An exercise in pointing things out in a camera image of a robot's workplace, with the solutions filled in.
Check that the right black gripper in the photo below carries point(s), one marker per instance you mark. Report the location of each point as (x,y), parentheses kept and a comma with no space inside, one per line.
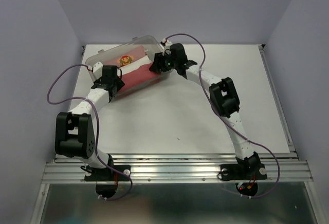
(159,58)

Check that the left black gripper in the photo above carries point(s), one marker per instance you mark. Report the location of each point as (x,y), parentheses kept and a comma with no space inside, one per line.
(119,83)

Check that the dusty red t shirt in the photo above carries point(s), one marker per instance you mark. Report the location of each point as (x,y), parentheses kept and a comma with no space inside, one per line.
(135,75)

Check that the clear plastic storage bin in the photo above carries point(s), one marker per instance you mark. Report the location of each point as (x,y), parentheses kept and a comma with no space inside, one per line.
(151,47)

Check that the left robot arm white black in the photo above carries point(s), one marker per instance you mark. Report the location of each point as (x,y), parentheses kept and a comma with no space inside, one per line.
(77,131)

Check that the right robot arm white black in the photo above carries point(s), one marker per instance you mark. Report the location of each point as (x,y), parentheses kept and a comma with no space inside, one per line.
(224,101)

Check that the pink rolled mario t shirt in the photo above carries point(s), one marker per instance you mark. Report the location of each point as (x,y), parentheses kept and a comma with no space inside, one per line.
(128,57)

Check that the white rolled t shirt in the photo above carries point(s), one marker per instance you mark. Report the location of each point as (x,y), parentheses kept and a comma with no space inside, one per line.
(135,65)

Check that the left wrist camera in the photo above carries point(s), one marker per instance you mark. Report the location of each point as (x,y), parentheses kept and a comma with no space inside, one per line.
(96,70)

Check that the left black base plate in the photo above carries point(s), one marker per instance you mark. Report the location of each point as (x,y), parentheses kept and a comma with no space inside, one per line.
(96,175)

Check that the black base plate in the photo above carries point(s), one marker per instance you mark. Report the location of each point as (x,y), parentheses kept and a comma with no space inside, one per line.
(96,175)
(239,172)

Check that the aluminium frame rail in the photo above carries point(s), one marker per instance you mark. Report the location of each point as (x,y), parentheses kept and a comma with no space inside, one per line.
(179,168)

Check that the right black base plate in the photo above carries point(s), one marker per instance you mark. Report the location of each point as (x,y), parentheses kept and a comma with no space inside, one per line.
(239,172)

